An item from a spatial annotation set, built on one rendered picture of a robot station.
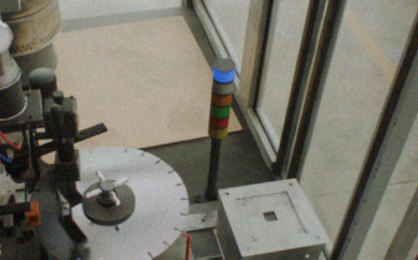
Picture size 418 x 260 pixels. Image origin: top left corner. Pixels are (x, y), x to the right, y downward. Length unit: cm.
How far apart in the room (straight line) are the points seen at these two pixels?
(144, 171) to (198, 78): 63
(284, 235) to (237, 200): 13
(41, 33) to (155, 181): 64
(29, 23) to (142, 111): 40
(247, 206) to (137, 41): 87
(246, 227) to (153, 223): 20
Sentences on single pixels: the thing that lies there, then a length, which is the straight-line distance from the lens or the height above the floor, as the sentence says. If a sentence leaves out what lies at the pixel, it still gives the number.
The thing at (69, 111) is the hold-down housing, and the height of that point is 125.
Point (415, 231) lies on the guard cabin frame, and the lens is 103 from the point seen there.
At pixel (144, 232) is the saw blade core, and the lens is 120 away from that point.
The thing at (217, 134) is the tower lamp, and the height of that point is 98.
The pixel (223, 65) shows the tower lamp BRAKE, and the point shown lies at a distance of 125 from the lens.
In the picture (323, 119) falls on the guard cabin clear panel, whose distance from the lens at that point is 131.
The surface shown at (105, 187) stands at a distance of 121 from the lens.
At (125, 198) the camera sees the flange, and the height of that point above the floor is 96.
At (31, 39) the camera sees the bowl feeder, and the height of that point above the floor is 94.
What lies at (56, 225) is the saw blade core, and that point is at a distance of 123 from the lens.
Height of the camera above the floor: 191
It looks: 45 degrees down
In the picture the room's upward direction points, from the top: 1 degrees counter-clockwise
